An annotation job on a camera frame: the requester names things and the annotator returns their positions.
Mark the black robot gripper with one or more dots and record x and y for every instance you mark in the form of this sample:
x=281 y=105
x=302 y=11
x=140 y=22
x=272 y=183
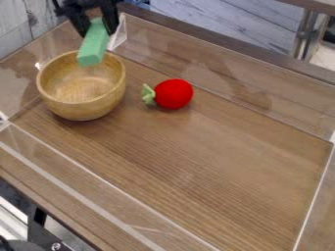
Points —
x=81 y=20

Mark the green rectangular block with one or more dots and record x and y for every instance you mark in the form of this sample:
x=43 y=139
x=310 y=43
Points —
x=94 y=44

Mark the brown wooden bowl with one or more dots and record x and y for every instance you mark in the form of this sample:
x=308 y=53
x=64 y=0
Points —
x=82 y=93

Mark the red plush tomato toy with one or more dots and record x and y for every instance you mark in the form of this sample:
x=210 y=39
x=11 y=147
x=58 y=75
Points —
x=172 y=94

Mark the metal table leg background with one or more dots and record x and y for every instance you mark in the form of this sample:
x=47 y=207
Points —
x=310 y=33

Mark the clear acrylic table barrier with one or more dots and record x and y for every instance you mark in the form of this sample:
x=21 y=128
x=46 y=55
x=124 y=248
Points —
x=113 y=220

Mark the clear acrylic corner bracket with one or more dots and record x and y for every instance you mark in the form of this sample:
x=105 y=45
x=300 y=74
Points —
x=120 y=36

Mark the black table leg bracket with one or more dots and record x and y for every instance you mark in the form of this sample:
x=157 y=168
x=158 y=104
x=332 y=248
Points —
x=41 y=236

